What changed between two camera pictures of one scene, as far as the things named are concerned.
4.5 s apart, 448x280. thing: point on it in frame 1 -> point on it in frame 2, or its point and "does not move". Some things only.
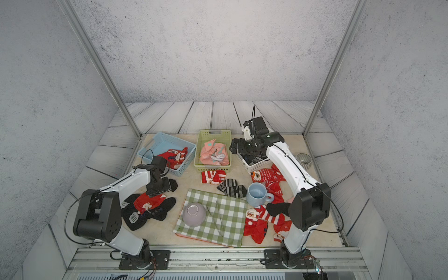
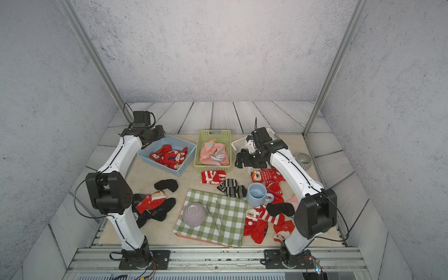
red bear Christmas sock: x=175 y=157 does not move
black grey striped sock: x=230 y=186 does not move
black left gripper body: x=163 y=186 -> x=156 y=133
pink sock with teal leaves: x=214 y=153 does not move
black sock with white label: x=133 y=220 does not move
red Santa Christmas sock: x=144 y=202 -> x=158 y=155
